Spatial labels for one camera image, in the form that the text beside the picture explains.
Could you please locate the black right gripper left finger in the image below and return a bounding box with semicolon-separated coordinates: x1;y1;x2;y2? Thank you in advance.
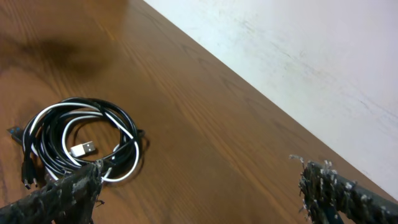
1;162;103;224

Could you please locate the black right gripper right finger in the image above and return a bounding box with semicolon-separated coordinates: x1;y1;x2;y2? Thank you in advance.
289;154;397;224

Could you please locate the black USB cable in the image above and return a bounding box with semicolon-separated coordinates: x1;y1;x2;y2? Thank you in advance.
7;97;146;189

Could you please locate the white USB cable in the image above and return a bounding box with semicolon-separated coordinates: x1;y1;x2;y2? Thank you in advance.
30;102;141;183

